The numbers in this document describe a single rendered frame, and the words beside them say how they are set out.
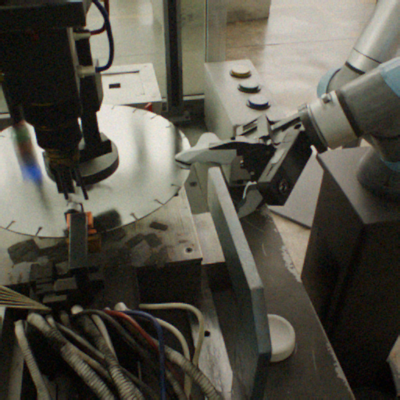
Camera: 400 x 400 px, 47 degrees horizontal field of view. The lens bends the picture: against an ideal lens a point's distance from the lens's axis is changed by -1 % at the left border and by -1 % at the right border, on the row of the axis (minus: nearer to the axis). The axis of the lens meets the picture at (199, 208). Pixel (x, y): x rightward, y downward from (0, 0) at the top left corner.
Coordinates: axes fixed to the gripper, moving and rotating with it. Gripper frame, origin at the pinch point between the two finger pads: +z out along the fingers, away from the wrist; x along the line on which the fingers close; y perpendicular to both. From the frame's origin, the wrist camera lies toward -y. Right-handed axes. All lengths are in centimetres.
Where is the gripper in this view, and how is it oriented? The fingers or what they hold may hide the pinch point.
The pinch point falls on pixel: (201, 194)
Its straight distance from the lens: 73.0
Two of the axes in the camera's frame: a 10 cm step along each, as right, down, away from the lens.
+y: 0.3, -6.6, 7.5
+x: -5.6, -6.3, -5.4
